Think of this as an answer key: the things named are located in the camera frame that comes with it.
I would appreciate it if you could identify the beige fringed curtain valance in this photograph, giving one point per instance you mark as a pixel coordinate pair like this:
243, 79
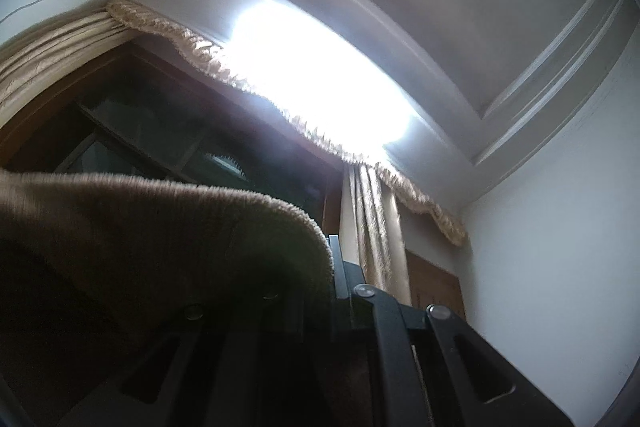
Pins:
200, 52

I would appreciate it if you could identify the brown fleece garment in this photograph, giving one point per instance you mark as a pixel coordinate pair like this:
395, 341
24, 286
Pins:
150, 247

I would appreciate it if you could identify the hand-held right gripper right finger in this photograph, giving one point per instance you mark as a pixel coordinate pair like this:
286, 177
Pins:
345, 279

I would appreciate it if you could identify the wooden door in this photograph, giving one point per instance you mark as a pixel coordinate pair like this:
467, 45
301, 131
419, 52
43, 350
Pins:
432, 282

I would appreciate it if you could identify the wooden window frame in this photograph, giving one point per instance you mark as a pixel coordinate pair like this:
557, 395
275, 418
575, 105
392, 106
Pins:
150, 62

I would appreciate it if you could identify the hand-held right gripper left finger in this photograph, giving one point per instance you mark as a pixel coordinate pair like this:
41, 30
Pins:
235, 357

